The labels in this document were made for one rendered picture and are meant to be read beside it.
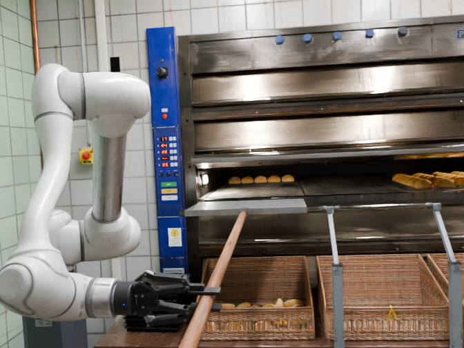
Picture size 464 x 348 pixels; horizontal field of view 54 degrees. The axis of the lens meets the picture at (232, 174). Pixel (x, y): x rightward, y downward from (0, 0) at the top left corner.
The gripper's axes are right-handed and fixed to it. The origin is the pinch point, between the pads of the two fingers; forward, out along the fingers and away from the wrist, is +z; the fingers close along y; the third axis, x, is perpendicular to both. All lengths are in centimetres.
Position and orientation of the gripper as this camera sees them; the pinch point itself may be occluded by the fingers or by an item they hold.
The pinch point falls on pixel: (206, 298)
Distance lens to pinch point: 105.5
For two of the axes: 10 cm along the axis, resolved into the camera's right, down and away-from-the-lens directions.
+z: 9.9, -0.2, -1.1
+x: -1.1, 1.2, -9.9
